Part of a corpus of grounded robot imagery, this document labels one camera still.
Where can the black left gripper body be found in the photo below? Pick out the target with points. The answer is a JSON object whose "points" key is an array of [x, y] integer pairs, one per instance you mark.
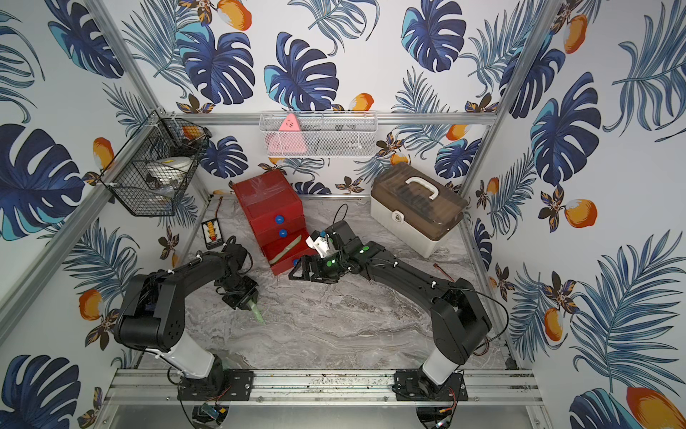
{"points": [[245, 297]]}

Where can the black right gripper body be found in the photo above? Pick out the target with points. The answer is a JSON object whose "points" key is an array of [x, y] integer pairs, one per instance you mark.
{"points": [[330, 266]]}

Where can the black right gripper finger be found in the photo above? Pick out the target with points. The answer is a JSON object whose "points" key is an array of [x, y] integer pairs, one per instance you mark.
{"points": [[319, 279], [301, 270]]}

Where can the red drawer cabinet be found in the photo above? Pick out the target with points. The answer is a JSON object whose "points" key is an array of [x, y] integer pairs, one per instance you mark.
{"points": [[276, 216]]}

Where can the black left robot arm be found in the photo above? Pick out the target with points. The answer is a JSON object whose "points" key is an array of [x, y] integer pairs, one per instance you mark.
{"points": [[152, 317]]}

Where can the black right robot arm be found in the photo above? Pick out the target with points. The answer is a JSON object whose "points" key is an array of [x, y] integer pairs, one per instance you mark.
{"points": [[460, 323]]}

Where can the white storage box brown lid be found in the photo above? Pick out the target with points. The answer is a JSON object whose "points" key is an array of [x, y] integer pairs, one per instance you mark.
{"points": [[416, 208]]}

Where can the pink triangle item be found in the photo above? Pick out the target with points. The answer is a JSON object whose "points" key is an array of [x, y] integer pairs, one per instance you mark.
{"points": [[289, 139]]}

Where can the clear wall shelf tray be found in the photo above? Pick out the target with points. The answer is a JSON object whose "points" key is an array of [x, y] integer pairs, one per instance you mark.
{"points": [[329, 134]]}

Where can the black wire basket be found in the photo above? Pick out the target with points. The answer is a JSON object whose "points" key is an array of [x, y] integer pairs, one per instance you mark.
{"points": [[153, 171]]}

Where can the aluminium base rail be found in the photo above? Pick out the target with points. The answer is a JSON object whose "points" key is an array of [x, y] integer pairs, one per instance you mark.
{"points": [[331, 388]]}

